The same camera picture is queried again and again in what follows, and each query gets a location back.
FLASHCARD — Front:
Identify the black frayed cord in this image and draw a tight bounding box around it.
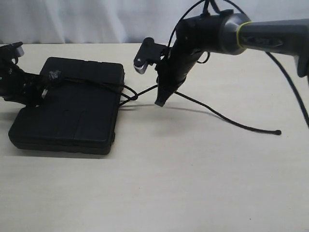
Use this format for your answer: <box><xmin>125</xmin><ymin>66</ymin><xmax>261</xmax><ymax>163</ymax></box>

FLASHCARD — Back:
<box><xmin>40</xmin><ymin>69</ymin><xmax>282</xmax><ymax>135</ymax></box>

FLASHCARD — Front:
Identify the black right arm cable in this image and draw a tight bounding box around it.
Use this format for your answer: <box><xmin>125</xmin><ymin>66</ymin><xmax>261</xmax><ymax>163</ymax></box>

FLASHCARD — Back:
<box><xmin>166</xmin><ymin>0</ymin><xmax>309</xmax><ymax>129</ymax></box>

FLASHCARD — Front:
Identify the black plastic carrying case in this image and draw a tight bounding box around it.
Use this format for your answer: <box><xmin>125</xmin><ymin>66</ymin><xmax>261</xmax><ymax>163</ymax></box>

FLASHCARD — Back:
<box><xmin>8</xmin><ymin>57</ymin><xmax>125</xmax><ymax>155</ymax></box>

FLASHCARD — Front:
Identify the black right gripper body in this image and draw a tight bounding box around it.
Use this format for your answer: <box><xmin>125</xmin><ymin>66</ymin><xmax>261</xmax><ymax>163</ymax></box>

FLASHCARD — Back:
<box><xmin>156</xmin><ymin>48</ymin><xmax>187</xmax><ymax>90</ymax></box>

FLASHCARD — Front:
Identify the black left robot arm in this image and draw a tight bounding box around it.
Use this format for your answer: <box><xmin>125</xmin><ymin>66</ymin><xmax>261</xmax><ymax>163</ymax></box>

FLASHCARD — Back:
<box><xmin>0</xmin><ymin>42</ymin><xmax>46</xmax><ymax>107</ymax></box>

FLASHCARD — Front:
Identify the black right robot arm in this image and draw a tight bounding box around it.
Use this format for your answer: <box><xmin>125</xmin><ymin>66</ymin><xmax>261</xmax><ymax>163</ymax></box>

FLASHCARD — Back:
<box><xmin>155</xmin><ymin>10</ymin><xmax>309</xmax><ymax>106</ymax></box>

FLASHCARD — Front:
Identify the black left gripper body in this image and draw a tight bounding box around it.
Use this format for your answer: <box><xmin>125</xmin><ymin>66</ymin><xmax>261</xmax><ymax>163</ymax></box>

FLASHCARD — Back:
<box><xmin>4</xmin><ymin>65</ymin><xmax>47</xmax><ymax>106</ymax></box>

